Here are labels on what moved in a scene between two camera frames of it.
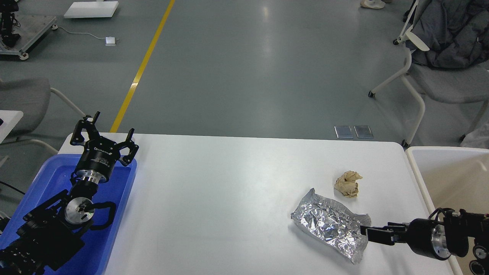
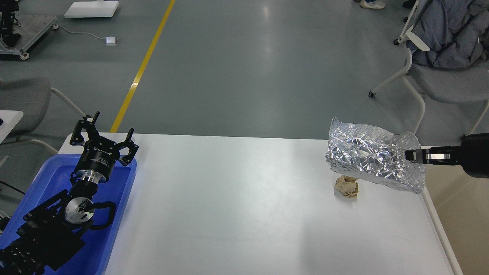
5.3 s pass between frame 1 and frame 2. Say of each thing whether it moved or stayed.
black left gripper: stayed
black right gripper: moved
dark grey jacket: stayed
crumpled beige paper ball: stayed
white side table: stayed
